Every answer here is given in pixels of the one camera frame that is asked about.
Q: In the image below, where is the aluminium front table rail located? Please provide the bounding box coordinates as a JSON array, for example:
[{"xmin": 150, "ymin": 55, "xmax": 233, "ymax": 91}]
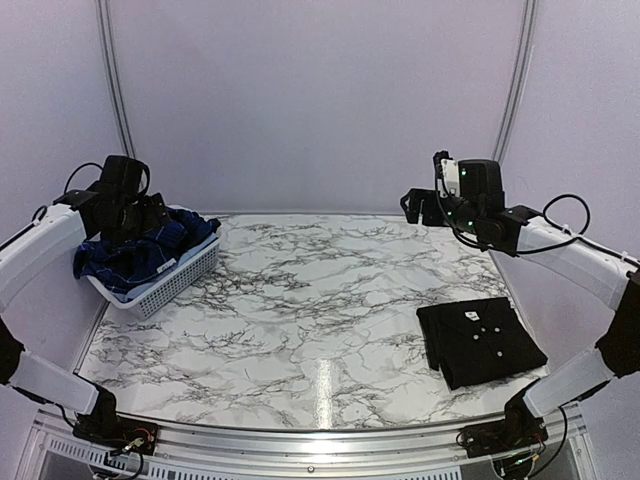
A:
[{"xmin": 15, "ymin": 405, "xmax": 600, "ymax": 479}]

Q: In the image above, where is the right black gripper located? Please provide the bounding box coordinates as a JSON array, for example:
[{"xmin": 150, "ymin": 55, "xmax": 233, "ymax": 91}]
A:
[{"xmin": 400, "ymin": 189, "xmax": 483, "ymax": 236}]

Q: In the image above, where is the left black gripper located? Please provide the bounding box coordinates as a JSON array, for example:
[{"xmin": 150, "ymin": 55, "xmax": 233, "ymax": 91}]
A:
[{"xmin": 103, "ymin": 192, "xmax": 170, "ymax": 250}]

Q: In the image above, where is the white plastic laundry basket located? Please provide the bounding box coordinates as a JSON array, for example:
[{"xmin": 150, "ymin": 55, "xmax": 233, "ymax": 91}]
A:
[{"xmin": 87, "ymin": 236, "xmax": 221, "ymax": 320}]

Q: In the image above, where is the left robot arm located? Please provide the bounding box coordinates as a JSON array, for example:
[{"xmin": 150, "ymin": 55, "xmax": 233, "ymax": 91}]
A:
[{"xmin": 1, "ymin": 155, "xmax": 170, "ymax": 445}]

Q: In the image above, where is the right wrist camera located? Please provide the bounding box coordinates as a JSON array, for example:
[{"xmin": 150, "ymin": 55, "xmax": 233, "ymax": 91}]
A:
[{"xmin": 433, "ymin": 150, "xmax": 460, "ymax": 197}]

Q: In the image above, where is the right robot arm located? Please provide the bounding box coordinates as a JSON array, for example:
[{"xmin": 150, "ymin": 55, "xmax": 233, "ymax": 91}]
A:
[{"xmin": 400, "ymin": 151, "xmax": 639, "ymax": 448}]

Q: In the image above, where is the folded black shirt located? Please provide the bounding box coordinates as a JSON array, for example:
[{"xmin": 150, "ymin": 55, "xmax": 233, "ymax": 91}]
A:
[{"xmin": 416, "ymin": 297, "xmax": 548, "ymax": 390}]

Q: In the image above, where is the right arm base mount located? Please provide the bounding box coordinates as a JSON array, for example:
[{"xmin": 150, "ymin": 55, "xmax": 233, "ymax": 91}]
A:
[{"xmin": 456, "ymin": 420, "xmax": 548, "ymax": 458}]

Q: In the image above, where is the blue plaid long sleeve shirt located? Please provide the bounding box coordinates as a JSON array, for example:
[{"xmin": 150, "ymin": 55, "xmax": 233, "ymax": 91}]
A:
[{"xmin": 72, "ymin": 208, "xmax": 221, "ymax": 303}]

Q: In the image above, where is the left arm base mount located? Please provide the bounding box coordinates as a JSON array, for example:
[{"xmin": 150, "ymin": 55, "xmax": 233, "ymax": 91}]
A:
[{"xmin": 72, "ymin": 417, "xmax": 159, "ymax": 455}]

